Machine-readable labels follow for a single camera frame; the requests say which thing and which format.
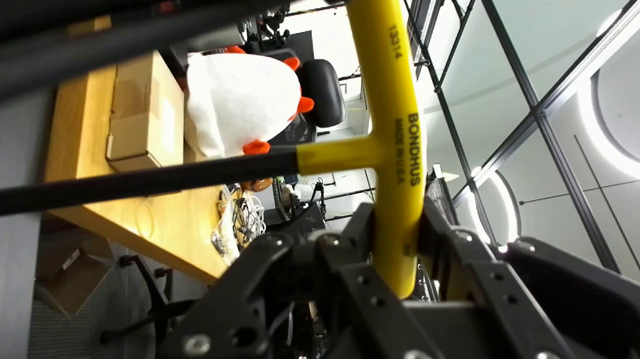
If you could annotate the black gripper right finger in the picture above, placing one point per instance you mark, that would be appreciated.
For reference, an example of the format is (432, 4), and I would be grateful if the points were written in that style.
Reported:
(532, 305)

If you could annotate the tan flat box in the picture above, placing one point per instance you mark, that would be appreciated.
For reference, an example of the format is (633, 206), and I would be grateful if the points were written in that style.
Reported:
(143, 112)

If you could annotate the small brown cardboard box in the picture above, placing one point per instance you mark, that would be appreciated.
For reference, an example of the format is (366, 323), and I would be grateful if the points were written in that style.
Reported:
(72, 272)

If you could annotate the black office chair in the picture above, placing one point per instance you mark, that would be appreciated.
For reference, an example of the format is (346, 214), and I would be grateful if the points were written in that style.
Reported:
(323, 92)

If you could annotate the wooden desk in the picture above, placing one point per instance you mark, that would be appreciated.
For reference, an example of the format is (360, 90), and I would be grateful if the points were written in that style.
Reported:
(86, 132)

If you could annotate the black star chair base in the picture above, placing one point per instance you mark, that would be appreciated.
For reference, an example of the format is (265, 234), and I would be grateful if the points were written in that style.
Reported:
(156, 305)

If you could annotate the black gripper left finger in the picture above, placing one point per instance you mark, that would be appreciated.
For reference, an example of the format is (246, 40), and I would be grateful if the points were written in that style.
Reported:
(301, 305)

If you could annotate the black overhead metal frame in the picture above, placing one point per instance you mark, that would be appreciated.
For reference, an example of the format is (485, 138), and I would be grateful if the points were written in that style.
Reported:
(541, 114)

